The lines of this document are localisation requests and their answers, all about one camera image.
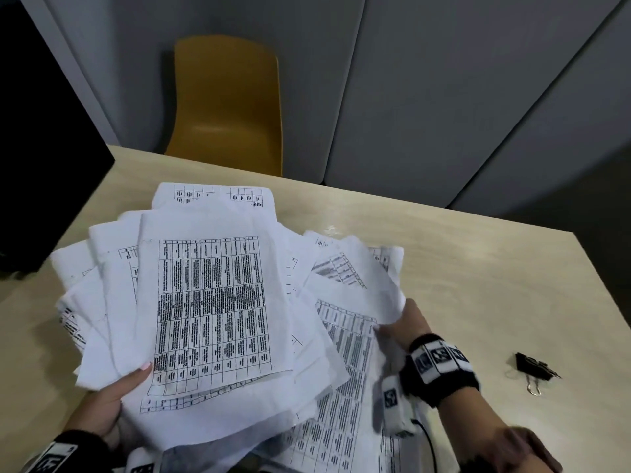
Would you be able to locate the person's right hand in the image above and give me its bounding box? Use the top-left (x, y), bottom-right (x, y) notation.
top-left (374, 298), bottom-right (434, 353)

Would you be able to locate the person's left hand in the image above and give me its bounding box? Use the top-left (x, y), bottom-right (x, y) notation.
top-left (64, 361), bottom-right (154, 439)

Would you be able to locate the stack of printed paper sheets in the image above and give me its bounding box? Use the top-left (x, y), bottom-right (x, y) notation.
top-left (49, 181), bottom-right (406, 473)

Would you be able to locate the black binder clip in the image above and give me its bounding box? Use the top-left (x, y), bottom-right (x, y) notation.
top-left (515, 351), bottom-right (563, 397)

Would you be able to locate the white paper sheet with table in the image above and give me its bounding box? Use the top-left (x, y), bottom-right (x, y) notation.
top-left (133, 209), bottom-right (296, 397)

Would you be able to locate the person's right forearm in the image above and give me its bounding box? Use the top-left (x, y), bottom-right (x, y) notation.
top-left (436, 388), bottom-right (563, 473)

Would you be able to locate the person's grey clothing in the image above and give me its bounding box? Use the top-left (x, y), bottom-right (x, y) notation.
top-left (162, 445), bottom-right (292, 473)

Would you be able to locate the brown scrunchie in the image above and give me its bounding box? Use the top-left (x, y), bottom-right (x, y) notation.
top-left (473, 427), bottom-right (563, 473)

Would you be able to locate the black computer tower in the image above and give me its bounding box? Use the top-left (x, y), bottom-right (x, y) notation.
top-left (0, 0), bottom-right (116, 277)

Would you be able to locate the yellow plastic chair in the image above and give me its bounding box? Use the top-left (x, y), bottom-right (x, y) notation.
top-left (164, 35), bottom-right (283, 178)

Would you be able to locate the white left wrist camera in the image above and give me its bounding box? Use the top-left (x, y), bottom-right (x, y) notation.
top-left (123, 447), bottom-right (161, 473)

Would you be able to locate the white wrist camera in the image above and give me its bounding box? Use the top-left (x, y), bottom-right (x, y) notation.
top-left (123, 447), bottom-right (161, 473)
top-left (382, 374), bottom-right (417, 437)

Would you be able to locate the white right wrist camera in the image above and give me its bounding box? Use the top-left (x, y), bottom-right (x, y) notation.
top-left (382, 374), bottom-right (417, 437)

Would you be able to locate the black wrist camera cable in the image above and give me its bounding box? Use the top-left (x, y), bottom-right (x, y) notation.
top-left (411, 418), bottom-right (440, 473)

